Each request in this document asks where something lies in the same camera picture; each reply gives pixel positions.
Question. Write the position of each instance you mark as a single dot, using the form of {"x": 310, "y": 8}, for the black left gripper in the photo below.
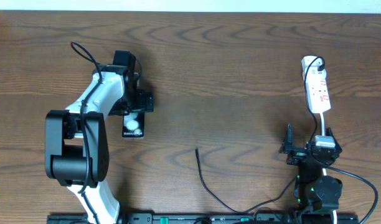
{"x": 142, "y": 105}

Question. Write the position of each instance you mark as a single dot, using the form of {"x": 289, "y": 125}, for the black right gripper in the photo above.
{"x": 287, "y": 147}

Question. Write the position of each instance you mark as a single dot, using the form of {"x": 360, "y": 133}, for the black smartphone with lit screen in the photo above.
{"x": 133, "y": 126}

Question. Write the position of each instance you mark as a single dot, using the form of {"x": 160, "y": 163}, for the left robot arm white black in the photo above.
{"x": 76, "y": 145}

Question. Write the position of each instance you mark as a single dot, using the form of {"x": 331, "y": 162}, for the white USB charger adapter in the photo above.
{"x": 317, "y": 68}

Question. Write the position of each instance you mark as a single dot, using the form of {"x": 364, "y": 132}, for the white power strip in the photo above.
{"x": 316, "y": 89}

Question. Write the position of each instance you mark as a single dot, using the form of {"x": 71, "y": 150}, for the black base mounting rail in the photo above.
{"x": 265, "y": 217}

